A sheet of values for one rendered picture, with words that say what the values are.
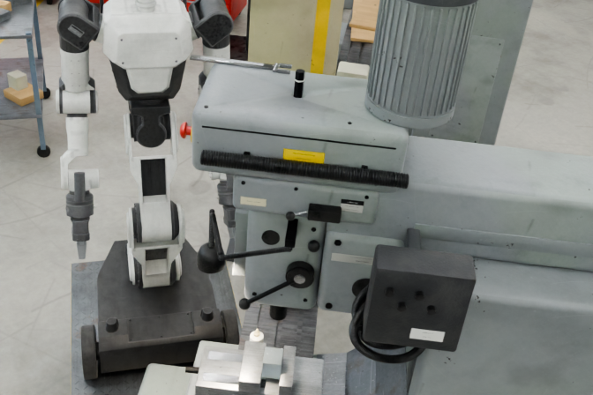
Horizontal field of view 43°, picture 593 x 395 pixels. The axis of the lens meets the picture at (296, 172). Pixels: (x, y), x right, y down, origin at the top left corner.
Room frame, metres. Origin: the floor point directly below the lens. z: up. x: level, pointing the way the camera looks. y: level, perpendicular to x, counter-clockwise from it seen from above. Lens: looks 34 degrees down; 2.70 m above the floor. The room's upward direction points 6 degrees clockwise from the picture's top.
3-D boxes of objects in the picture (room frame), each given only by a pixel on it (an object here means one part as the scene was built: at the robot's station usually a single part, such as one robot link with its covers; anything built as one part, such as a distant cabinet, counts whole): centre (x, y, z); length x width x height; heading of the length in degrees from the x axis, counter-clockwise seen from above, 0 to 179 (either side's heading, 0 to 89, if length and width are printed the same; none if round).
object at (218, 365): (1.45, 0.05, 1.01); 0.35 x 0.15 x 0.11; 88
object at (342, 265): (1.50, -0.18, 1.47); 0.24 x 0.19 x 0.26; 178
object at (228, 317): (2.07, 0.20, 0.50); 0.20 x 0.05 x 0.20; 17
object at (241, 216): (1.51, 0.12, 1.45); 0.04 x 0.04 x 0.21; 88
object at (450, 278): (1.16, -0.27, 1.62); 0.20 x 0.09 x 0.21; 88
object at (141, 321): (2.23, 0.52, 0.59); 0.64 x 0.52 x 0.33; 17
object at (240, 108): (1.51, 0.00, 1.81); 0.47 x 0.26 x 0.16; 88
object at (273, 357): (1.45, 0.02, 1.07); 0.06 x 0.05 x 0.06; 178
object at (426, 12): (1.50, -0.24, 2.05); 0.20 x 0.20 x 0.32
